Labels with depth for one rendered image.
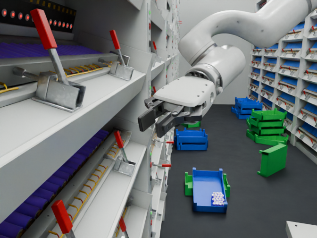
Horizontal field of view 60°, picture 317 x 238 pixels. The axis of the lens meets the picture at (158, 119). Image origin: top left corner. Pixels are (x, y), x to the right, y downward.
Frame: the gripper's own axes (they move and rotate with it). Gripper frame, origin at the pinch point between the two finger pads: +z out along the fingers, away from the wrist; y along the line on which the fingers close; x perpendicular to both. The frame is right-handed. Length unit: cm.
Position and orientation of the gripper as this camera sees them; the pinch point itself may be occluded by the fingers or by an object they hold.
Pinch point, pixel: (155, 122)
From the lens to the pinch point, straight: 49.8
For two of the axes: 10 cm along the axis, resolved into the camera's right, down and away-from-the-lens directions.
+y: -7.9, -2.4, 5.6
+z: -6.0, 4.9, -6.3
